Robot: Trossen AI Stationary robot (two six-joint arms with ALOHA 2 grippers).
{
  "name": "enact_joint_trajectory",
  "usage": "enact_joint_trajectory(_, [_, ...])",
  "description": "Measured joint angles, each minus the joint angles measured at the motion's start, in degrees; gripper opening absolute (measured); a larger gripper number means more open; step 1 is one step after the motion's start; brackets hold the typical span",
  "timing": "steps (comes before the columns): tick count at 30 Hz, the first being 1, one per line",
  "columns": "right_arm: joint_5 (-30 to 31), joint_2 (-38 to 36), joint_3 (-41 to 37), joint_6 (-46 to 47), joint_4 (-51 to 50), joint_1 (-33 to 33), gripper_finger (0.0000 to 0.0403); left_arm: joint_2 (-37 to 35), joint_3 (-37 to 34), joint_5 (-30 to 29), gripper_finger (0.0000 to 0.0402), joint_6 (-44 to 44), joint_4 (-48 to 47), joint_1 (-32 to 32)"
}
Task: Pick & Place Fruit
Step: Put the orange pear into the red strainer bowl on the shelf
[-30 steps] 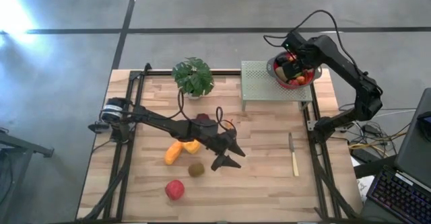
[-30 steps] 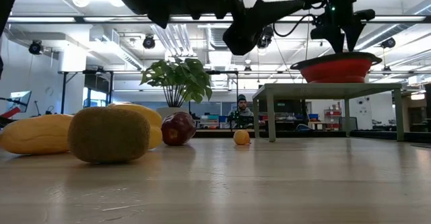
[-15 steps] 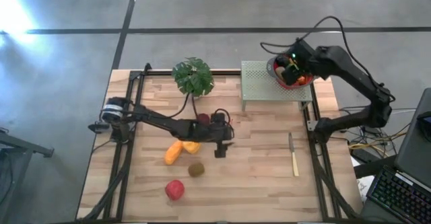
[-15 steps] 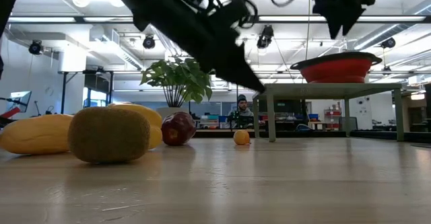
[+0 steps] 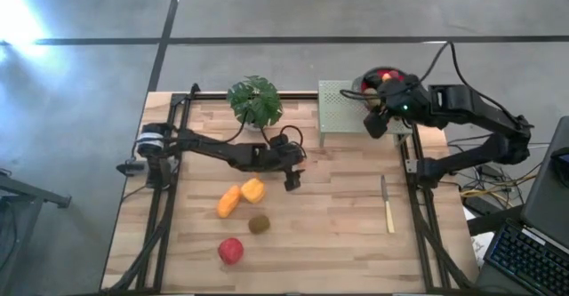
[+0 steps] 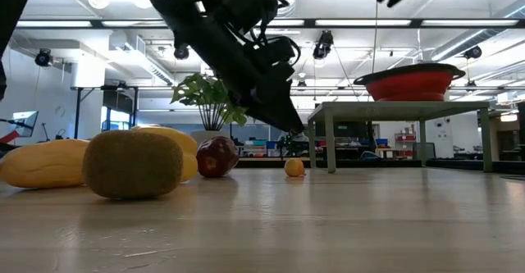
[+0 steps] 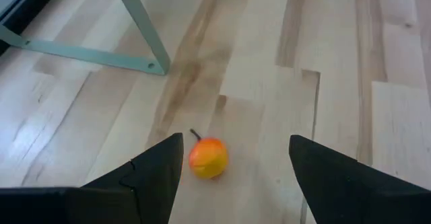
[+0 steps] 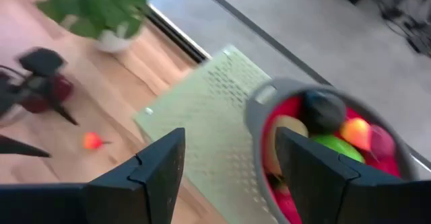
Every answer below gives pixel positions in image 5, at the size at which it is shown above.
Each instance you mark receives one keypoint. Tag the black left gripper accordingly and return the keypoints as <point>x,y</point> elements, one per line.
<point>280,160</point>

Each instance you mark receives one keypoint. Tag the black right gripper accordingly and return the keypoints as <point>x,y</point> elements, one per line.
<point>409,111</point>

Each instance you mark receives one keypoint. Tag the red and grey colander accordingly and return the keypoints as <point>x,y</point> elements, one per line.
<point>357,90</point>

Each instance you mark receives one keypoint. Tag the yellow bell pepper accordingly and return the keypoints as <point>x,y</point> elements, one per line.
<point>253,190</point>

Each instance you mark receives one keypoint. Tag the small orange peach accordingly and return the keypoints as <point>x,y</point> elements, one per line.
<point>387,77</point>

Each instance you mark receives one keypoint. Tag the orange carrot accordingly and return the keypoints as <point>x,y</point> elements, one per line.
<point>229,202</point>

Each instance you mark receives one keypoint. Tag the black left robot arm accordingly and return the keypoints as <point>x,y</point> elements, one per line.
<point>213,147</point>

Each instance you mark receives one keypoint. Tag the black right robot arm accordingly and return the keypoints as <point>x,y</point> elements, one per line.
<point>480,109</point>

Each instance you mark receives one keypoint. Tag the large red fruit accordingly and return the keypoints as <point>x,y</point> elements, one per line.
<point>230,250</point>

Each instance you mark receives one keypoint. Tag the green perforated metal shelf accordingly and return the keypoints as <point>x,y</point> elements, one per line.
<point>338,114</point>

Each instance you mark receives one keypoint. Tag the potted green plant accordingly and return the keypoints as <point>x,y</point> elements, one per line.
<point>255,102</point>

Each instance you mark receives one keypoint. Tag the black power brick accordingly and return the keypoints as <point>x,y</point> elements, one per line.
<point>478,206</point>

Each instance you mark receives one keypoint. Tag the black side desk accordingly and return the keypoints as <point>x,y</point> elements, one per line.
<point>498,220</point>

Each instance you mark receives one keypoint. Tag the white paper sheet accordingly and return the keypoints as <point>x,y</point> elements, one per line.
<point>482,247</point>

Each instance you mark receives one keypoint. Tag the laptop with backlit keyboard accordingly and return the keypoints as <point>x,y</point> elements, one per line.
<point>524,256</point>

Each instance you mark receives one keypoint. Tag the dark grey metal bench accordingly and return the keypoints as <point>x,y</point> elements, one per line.
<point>40,197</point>

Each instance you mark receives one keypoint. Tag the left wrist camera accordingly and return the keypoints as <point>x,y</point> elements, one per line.
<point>278,141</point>

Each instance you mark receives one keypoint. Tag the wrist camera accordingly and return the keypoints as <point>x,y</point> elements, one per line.
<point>278,141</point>
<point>404,87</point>

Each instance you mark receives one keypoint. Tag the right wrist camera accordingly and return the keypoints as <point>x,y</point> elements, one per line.
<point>404,87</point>

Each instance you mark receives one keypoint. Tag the black aluminium table frame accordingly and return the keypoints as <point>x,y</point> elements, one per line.
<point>213,96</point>

